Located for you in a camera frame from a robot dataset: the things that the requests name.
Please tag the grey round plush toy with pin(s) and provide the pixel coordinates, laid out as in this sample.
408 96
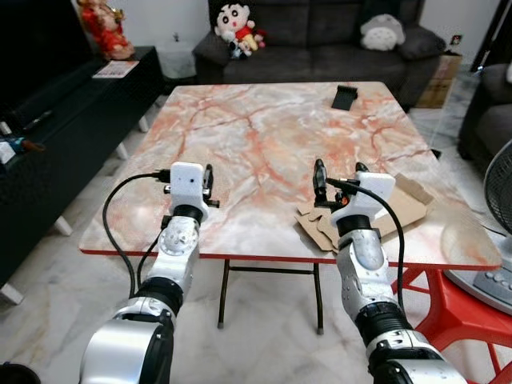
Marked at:
382 34

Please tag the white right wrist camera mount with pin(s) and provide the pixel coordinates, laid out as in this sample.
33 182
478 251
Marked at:
368 192

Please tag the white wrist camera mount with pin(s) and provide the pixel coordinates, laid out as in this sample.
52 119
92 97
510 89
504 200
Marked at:
368 192
187 186

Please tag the flat brown cardboard box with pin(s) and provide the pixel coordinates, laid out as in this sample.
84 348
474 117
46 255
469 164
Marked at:
408 204

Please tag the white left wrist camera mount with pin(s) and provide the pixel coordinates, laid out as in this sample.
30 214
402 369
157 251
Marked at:
187 186

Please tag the black metal table frame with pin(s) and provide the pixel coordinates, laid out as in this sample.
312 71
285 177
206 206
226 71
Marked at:
318 296

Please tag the printed booklet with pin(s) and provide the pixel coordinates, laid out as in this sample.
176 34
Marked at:
116 69

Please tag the white lace side table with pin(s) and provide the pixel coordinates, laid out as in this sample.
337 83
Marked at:
178 60

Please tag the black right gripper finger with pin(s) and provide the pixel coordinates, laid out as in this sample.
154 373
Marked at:
362 167
319 176

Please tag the small black stand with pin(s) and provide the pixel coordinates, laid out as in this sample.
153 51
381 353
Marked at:
345 98

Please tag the brown cardboard carton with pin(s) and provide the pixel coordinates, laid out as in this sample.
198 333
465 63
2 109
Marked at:
438 80

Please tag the standing fan black grill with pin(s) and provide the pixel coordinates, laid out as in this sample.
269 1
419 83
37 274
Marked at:
492 280

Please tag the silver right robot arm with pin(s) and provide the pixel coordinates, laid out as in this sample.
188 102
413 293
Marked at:
366 264

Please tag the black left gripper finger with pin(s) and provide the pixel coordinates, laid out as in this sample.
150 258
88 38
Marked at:
209 178

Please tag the red plastic stool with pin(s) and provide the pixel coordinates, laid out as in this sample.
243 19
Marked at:
456 312

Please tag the white rectangular box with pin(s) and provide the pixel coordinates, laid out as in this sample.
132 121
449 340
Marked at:
10 150

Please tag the cartoon boy plush toy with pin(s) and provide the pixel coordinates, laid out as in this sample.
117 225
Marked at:
236 24

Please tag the black TV console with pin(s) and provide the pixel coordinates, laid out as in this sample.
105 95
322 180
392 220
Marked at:
80 136

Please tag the dark grey sofa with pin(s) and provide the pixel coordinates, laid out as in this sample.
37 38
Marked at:
320 48

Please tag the dark armchair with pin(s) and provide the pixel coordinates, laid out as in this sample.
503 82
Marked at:
488 120

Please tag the red costume doll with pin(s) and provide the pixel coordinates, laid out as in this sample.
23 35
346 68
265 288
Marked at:
104 28

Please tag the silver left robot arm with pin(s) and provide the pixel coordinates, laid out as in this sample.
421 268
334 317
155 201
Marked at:
178 256

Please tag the black television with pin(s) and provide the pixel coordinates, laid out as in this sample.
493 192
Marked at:
32 48

